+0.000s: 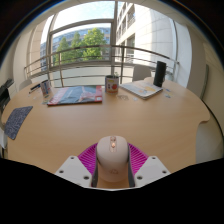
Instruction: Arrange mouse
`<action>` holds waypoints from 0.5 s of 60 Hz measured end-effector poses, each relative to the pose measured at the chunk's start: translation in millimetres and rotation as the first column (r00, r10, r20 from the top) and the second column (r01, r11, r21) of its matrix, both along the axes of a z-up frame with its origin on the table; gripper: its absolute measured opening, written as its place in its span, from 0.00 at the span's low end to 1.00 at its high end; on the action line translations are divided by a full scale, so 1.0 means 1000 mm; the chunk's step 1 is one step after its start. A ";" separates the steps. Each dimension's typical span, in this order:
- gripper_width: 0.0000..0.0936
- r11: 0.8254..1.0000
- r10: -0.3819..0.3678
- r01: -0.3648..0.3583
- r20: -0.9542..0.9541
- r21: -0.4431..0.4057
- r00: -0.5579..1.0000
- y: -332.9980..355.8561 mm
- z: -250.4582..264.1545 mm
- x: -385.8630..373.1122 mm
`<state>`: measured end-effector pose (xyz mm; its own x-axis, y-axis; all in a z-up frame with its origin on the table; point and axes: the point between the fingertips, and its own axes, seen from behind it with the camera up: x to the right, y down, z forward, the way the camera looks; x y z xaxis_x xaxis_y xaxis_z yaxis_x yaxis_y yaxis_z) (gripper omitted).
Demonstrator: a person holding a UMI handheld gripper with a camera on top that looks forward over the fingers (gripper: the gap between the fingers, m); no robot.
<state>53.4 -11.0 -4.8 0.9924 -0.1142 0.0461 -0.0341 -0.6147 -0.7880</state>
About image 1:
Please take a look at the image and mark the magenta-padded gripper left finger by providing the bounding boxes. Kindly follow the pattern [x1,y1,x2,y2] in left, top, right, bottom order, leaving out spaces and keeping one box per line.
[54,143,99,188]

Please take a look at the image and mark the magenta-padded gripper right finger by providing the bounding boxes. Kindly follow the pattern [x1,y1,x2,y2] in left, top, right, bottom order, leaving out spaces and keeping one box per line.
[127,143,172,188]

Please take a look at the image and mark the beige computer mouse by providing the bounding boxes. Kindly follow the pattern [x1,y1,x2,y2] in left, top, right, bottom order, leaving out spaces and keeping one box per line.
[95,135,130,183]

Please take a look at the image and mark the blue patterned mouse pad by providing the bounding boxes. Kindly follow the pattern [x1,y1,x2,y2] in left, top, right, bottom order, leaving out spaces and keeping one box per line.
[3,105,34,141]

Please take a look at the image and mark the red and blue magazine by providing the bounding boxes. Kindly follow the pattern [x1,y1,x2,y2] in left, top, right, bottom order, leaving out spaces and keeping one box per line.
[46,85,104,107]

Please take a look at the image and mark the white and yellow booklet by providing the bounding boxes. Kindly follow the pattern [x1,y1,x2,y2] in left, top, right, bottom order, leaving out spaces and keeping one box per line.
[119,80,164,100]

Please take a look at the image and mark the small printed cup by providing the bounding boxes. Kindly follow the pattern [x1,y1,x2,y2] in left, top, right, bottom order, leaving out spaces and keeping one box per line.
[40,79,52,98]

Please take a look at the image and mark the white mug with red print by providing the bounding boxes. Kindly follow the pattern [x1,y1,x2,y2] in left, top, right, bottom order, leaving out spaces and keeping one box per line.
[104,74,120,94]

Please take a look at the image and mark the black cylindrical speaker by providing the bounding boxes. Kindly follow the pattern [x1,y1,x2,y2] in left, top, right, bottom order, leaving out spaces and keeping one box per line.
[153,60,167,88]

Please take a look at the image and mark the white chair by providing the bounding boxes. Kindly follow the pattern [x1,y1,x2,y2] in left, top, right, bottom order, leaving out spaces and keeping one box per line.
[18,78,33,92]
[132,64,153,82]

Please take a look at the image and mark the metal balcony railing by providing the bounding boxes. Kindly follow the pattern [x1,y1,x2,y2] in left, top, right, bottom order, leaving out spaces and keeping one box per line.
[23,44,180,84]

